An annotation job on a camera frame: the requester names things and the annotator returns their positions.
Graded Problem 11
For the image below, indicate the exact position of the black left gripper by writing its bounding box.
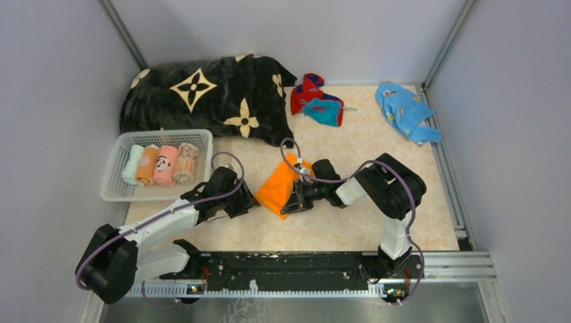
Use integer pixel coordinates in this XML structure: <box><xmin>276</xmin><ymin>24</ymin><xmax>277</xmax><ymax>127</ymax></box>
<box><xmin>217</xmin><ymin>177</ymin><xmax>261</xmax><ymax>219</ymax></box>

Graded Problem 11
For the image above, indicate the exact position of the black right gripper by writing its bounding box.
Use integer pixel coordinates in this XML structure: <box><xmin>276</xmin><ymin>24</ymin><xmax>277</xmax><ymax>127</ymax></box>
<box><xmin>281</xmin><ymin>178</ymin><xmax>329</xmax><ymax>215</ymax></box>

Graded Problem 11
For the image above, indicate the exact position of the orange towel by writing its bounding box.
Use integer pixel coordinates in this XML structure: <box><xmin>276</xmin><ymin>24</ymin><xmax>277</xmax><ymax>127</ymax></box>
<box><xmin>135</xmin><ymin>145</ymin><xmax>160</xmax><ymax>186</ymax></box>
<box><xmin>255</xmin><ymin>161</ymin><xmax>300</xmax><ymax>219</ymax></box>

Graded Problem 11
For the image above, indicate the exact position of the striped rabbit print towel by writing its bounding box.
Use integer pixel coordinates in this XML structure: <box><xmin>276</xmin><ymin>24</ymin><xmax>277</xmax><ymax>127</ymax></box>
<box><xmin>173</xmin><ymin>143</ymin><xmax>199</xmax><ymax>184</ymax></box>

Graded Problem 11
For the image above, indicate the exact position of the red blue cloth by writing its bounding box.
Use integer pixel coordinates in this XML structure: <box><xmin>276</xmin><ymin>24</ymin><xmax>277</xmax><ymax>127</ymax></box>
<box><xmin>290</xmin><ymin>73</ymin><xmax>345</xmax><ymax>127</ymax></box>

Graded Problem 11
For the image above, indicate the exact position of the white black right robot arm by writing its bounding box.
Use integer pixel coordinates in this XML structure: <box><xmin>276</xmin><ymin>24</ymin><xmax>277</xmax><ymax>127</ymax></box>
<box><xmin>279</xmin><ymin>153</ymin><xmax>427</xmax><ymax>277</ymax></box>

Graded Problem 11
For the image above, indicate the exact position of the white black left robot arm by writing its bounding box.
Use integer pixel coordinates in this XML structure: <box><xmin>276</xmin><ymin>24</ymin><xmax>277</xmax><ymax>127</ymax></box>
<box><xmin>75</xmin><ymin>167</ymin><xmax>260</xmax><ymax>304</ymax></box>

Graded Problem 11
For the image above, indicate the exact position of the rolled pink panda towel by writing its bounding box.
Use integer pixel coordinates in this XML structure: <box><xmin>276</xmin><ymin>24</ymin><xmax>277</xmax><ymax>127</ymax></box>
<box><xmin>153</xmin><ymin>145</ymin><xmax>178</xmax><ymax>187</ymax></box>

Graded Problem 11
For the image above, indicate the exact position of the white plastic basket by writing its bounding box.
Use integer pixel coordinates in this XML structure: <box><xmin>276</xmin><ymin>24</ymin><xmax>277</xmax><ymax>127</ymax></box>
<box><xmin>100</xmin><ymin>129</ymin><xmax>213</xmax><ymax>202</ymax></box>

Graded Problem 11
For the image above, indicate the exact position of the rolled orange towel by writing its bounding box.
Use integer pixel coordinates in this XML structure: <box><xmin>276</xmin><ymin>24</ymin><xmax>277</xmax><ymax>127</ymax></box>
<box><xmin>135</xmin><ymin>145</ymin><xmax>160</xmax><ymax>186</ymax></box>

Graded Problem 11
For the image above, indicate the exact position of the black floral blanket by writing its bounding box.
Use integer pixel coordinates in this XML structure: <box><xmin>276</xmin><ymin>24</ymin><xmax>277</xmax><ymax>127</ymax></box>
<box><xmin>119</xmin><ymin>54</ymin><xmax>297</xmax><ymax>147</ymax></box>

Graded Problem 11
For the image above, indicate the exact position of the rolled white green towel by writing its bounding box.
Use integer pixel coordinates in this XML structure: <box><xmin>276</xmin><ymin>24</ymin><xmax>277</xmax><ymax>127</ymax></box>
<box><xmin>121</xmin><ymin>145</ymin><xmax>145</xmax><ymax>186</ymax></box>

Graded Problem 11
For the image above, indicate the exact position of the blue patterned towel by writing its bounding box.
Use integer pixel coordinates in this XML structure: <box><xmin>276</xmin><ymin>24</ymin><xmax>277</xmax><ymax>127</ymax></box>
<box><xmin>375</xmin><ymin>82</ymin><xmax>442</xmax><ymax>145</ymax></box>

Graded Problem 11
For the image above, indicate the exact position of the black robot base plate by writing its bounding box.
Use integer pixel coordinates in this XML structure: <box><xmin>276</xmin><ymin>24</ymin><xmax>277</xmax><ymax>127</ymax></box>
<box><xmin>161</xmin><ymin>252</ymin><xmax>421</xmax><ymax>291</ymax></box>

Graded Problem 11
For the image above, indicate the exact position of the aluminium frame rail front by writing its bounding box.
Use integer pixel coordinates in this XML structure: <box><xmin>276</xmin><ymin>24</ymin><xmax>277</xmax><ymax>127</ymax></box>
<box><xmin>125</xmin><ymin>279</ymin><xmax>405</xmax><ymax>299</ymax></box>

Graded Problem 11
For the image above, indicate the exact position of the aluminium frame rail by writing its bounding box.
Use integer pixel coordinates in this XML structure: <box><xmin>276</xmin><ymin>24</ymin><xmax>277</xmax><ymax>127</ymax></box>
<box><xmin>125</xmin><ymin>279</ymin><xmax>405</xmax><ymax>299</ymax></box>
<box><xmin>421</xmin><ymin>84</ymin><xmax>475</xmax><ymax>246</ymax></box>

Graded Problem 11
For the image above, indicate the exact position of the aluminium frame rail right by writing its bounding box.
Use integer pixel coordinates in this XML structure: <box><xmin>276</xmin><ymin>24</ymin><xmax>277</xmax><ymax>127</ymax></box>
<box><xmin>421</xmin><ymin>84</ymin><xmax>475</xmax><ymax>246</ymax></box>

